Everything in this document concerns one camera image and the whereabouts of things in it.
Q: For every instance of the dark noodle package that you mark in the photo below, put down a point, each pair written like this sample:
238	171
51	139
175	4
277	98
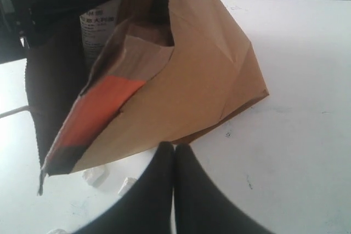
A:
96	27

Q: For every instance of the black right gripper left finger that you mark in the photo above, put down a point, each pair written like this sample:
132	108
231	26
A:
146	206

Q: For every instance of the brown paper shopping bag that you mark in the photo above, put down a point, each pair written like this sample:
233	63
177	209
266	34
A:
212	74

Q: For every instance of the white paper scrap near jar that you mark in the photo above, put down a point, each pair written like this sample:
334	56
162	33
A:
126	186

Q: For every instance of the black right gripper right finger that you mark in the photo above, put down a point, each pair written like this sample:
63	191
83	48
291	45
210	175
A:
200	206

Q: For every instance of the brown orange coffee pouch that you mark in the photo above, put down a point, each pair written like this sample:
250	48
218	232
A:
134	54

